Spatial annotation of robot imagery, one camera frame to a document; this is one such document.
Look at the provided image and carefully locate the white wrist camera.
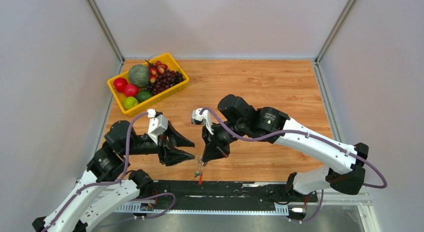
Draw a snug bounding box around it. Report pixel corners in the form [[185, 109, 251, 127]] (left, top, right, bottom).
[[147, 109, 169, 145], [191, 108, 214, 135]]

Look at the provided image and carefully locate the metal key holder red handle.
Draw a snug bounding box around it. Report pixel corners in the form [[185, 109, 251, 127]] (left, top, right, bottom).
[[195, 156, 205, 185]]

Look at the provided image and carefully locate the dark green lime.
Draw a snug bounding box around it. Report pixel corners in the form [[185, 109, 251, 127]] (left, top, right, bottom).
[[135, 90, 153, 103]]

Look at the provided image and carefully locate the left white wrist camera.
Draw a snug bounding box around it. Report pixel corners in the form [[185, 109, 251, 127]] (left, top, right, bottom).
[[147, 109, 169, 145]]

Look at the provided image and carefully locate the light green apple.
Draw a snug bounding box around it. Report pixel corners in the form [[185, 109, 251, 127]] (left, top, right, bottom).
[[122, 96, 139, 110]]

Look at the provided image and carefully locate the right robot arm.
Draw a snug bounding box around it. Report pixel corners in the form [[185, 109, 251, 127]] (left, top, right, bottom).
[[192, 94, 369, 201]]

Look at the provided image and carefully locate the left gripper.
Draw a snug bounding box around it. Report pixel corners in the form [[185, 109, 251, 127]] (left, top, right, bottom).
[[122, 119, 196, 166]]

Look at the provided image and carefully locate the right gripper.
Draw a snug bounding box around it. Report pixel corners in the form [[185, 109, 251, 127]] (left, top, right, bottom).
[[201, 120, 248, 162]]

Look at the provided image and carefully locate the pink red apple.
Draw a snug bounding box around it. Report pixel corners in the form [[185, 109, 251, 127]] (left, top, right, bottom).
[[123, 83, 139, 97]]

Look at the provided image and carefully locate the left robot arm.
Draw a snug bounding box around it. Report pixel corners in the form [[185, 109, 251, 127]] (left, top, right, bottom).
[[32, 115, 195, 232]]

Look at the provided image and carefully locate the red cherries bunch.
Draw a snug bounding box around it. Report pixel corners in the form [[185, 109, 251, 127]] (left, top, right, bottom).
[[145, 60, 168, 84]]

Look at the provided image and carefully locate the dark purple grape bunch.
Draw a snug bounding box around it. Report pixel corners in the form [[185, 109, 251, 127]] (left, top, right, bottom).
[[144, 70, 186, 95]]

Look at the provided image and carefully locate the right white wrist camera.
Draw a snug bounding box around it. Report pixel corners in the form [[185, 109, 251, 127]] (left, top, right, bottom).
[[191, 108, 214, 135]]

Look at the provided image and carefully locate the green melon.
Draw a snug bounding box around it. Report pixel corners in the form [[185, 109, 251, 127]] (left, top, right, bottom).
[[128, 64, 150, 88]]

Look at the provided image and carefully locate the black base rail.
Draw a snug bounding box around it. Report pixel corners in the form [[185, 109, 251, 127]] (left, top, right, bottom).
[[115, 180, 322, 216]]

